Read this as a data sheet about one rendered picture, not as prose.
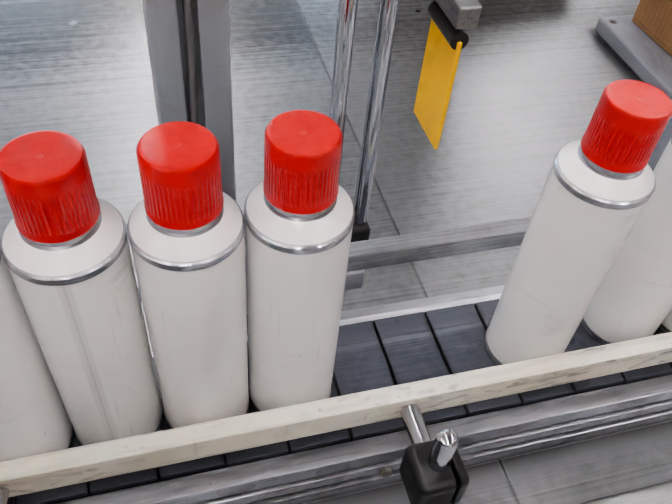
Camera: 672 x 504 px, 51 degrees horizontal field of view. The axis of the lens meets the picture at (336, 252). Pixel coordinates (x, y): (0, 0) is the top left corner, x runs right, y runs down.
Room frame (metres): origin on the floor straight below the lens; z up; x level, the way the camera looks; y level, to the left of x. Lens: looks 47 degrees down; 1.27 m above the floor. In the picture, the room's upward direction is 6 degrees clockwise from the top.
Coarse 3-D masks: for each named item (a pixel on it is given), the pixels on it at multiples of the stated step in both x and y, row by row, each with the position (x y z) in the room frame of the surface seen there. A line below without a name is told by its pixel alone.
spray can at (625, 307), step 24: (648, 216) 0.31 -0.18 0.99; (648, 240) 0.30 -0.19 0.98; (624, 264) 0.31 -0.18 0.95; (648, 264) 0.30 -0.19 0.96; (600, 288) 0.32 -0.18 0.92; (624, 288) 0.30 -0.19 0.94; (648, 288) 0.30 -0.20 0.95; (600, 312) 0.31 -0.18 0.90; (624, 312) 0.30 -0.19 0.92; (648, 312) 0.30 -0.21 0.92; (600, 336) 0.30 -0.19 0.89; (624, 336) 0.30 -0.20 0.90
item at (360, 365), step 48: (384, 336) 0.29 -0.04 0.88; (432, 336) 0.29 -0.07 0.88; (480, 336) 0.29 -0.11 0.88; (576, 336) 0.30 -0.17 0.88; (336, 384) 0.24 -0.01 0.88; (384, 384) 0.25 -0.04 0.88; (576, 384) 0.26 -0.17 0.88; (336, 432) 0.21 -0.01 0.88; (384, 432) 0.21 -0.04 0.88; (96, 480) 0.16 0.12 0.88; (144, 480) 0.17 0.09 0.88
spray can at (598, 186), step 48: (624, 96) 0.29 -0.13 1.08; (576, 144) 0.30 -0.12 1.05; (624, 144) 0.27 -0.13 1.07; (576, 192) 0.27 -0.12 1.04; (624, 192) 0.27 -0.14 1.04; (528, 240) 0.29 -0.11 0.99; (576, 240) 0.27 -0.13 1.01; (624, 240) 0.27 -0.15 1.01; (528, 288) 0.27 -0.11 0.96; (576, 288) 0.26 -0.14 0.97; (528, 336) 0.27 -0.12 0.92
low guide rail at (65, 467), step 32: (576, 352) 0.26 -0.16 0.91; (608, 352) 0.27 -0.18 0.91; (640, 352) 0.27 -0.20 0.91; (416, 384) 0.23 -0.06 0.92; (448, 384) 0.23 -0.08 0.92; (480, 384) 0.23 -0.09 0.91; (512, 384) 0.24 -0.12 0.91; (544, 384) 0.25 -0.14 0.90; (256, 416) 0.19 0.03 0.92; (288, 416) 0.20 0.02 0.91; (320, 416) 0.20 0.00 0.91; (352, 416) 0.20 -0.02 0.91; (384, 416) 0.21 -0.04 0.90; (96, 448) 0.17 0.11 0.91; (128, 448) 0.17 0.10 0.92; (160, 448) 0.17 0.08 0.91; (192, 448) 0.17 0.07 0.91; (224, 448) 0.18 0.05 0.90; (0, 480) 0.14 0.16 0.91; (32, 480) 0.15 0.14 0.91; (64, 480) 0.15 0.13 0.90
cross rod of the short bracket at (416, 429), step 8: (408, 408) 0.21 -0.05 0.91; (416, 408) 0.21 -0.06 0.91; (408, 416) 0.21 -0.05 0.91; (416, 416) 0.21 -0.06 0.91; (408, 424) 0.20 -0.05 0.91; (416, 424) 0.20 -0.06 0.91; (424, 424) 0.20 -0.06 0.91; (408, 432) 0.20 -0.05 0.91; (416, 432) 0.20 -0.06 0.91; (424, 432) 0.20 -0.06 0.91; (416, 440) 0.19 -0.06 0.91; (424, 440) 0.19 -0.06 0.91
